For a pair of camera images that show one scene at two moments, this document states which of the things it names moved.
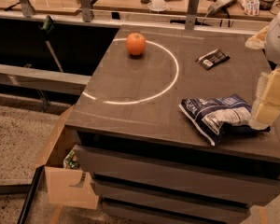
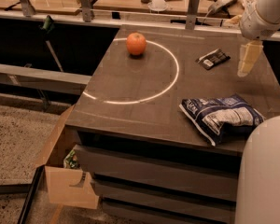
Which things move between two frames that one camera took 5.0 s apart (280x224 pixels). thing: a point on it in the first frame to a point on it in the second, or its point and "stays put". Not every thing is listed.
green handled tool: [47, 29] stays put
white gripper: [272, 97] to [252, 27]
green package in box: [71, 161] stays put
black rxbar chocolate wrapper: [213, 59] stays put
